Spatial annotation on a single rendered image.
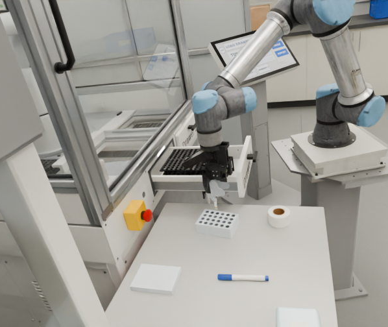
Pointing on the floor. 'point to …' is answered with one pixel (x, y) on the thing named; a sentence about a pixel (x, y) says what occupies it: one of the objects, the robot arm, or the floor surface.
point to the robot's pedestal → (337, 230)
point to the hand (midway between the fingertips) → (213, 196)
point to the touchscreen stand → (284, 195)
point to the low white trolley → (321, 292)
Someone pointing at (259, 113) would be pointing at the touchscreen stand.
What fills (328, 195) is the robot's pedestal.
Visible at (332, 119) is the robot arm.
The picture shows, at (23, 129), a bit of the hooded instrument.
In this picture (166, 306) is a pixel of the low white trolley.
